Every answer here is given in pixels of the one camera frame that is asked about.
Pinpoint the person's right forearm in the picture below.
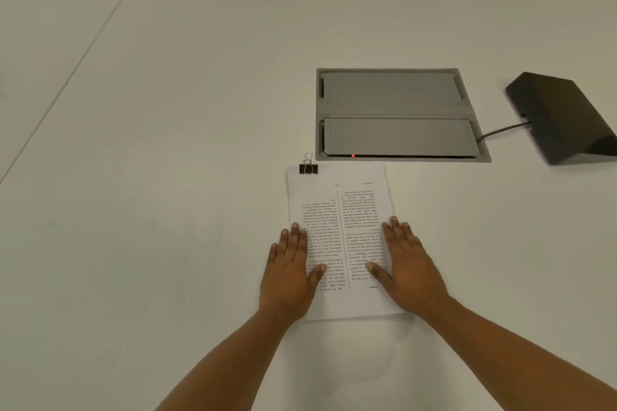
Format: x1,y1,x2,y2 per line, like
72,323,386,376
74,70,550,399
414,296,617,411

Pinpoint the grey cable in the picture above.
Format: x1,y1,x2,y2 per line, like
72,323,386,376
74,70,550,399
475,120,533,144

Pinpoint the person's left forearm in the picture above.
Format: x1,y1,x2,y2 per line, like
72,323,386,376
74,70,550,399
154,304,309,411

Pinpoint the white table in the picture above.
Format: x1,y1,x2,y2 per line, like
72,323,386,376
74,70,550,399
0,0,617,411

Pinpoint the black wedge-shaped device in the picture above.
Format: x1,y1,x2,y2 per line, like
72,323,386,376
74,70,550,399
505,71,617,166

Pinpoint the black binder clip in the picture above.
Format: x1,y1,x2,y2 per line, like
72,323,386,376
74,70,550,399
298,152,321,176

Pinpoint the grey flip-lid cable box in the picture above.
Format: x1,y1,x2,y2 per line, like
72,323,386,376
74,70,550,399
315,67,493,164

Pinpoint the person's right hand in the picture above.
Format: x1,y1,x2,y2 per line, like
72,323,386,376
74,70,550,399
366,216,454,318

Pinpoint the person's left hand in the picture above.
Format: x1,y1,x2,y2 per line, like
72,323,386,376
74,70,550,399
258,222,328,328

